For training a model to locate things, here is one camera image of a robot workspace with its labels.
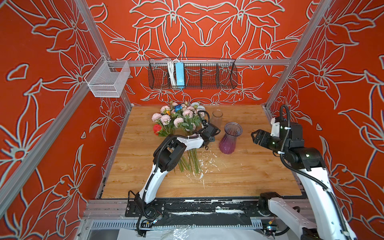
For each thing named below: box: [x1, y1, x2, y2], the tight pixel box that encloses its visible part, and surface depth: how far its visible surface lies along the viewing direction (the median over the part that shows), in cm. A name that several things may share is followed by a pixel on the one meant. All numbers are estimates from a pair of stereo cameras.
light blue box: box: [175, 62, 185, 89], surface depth 92 cm
